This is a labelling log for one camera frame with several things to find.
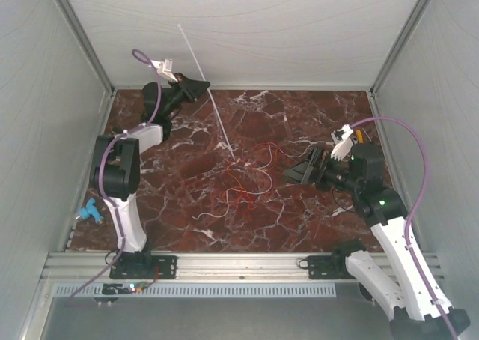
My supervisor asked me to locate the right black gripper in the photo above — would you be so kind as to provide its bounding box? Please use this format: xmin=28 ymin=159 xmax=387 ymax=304
xmin=282 ymin=145 xmax=361 ymax=195

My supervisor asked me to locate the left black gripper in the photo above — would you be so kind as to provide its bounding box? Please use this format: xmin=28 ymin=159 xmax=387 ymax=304
xmin=163 ymin=73 xmax=213 ymax=118

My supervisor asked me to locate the long white zip tie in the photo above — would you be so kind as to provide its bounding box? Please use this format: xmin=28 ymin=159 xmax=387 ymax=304
xmin=177 ymin=23 xmax=237 ymax=163

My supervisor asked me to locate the white wire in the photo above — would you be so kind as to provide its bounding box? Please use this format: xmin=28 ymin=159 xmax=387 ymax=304
xmin=191 ymin=137 xmax=338 ymax=221

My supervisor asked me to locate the orange wire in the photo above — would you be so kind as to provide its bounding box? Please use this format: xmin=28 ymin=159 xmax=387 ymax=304
xmin=220 ymin=145 xmax=285 ymax=212

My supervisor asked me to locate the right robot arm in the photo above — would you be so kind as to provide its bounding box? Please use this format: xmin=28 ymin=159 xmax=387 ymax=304
xmin=284 ymin=143 xmax=471 ymax=339

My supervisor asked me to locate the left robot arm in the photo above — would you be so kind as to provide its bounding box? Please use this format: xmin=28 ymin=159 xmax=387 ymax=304
xmin=89 ymin=73 xmax=210 ymax=279

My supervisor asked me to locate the blue plastic fitting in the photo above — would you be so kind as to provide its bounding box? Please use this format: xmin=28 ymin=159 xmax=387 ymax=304
xmin=74 ymin=198 xmax=104 ymax=225

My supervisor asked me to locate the small circuit board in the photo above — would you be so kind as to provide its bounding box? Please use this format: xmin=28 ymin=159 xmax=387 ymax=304
xmin=128 ymin=281 xmax=150 ymax=293

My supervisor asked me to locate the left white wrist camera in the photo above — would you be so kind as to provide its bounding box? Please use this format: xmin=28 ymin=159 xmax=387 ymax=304
xmin=151 ymin=59 xmax=179 ymax=83

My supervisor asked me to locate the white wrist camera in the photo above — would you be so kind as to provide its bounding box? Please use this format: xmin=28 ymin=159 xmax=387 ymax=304
xmin=330 ymin=124 xmax=353 ymax=161
xmin=151 ymin=59 xmax=179 ymax=83

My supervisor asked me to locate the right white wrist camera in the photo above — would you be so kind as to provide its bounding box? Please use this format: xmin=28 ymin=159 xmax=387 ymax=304
xmin=330 ymin=124 xmax=353 ymax=161

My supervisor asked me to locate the yellow handled screwdriver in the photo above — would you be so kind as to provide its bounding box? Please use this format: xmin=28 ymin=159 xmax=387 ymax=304
xmin=355 ymin=129 xmax=364 ymax=143

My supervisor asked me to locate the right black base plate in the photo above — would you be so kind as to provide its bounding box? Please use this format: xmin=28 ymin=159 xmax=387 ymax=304
xmin=306 ymin=255 xmax=353 ymax=280

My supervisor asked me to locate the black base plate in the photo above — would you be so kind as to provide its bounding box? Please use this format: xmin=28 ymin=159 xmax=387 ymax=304
xmin=306 ymin=255 xmax=353 ymax=280
xmin=109 ymin=253 xmax=178 ymax=280

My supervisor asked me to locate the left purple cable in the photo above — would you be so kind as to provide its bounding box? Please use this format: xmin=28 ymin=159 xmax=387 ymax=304
xmin=64 ymin=49 xmax=168 ymax=307

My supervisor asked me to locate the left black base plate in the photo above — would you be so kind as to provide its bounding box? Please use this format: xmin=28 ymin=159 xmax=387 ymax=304
xmin=109 ymin=253 xmax=178 ymax=280

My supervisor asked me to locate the aluminium front rail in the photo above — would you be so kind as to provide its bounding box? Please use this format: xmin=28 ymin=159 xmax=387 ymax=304
xmin=40 ymin=252 xmax=309 ymax=282

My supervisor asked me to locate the slotted grey cable duct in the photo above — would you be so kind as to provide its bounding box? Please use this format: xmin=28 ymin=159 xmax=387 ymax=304
xmin=51 ymin=284 xmax=337 ymax=298

